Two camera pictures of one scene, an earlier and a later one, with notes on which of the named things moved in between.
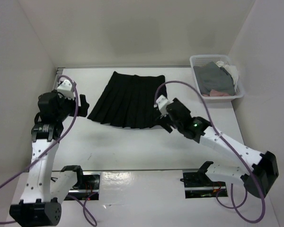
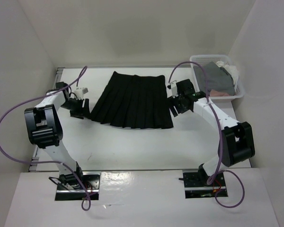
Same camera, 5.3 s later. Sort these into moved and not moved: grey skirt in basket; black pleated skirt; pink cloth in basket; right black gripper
Moved: right black gripper
Not moved: grey skirt in basket; pink cloth in basket; black pleated skirt
